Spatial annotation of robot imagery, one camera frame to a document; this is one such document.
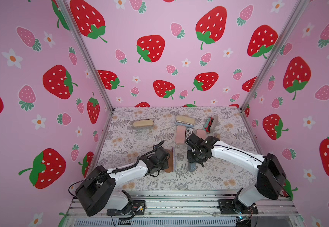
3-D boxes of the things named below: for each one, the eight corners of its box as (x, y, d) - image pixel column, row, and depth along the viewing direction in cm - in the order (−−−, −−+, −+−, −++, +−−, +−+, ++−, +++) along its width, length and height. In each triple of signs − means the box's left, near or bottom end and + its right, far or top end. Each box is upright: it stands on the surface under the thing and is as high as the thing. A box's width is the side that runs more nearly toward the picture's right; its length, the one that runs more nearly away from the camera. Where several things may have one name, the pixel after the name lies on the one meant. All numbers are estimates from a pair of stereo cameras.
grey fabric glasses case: (132, 131, 109) (131, 127, 106) (134, 122, 115) (133, 118, 112) (152, 131, 109) (152, 127, 106) (153, 122, 115) (153, 118, 112)
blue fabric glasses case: (175, 127, 110) (175, 124, 108) (175, 118, 117) (175, 115, 114) (194, 127, 110) (195, 124, 108) (193, 118, 117) (194, 115, 114)
